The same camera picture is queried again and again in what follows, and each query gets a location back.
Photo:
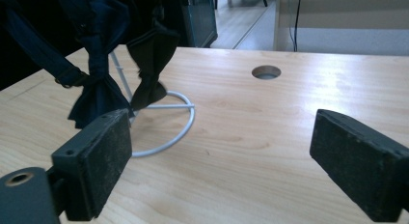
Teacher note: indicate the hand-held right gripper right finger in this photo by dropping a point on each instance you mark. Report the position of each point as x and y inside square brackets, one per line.
[363, 166]

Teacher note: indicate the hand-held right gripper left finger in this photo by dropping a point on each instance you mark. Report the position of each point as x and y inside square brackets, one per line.
[96, 166]

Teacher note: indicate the black bow tie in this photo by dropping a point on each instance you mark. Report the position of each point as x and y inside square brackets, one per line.
[151, 56]
[96, 95]

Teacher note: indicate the beige partition panel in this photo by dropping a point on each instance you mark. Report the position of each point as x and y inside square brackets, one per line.
[347, 21]

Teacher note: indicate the dark cabinet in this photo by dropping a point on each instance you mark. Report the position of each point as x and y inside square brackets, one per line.
[201, 18]

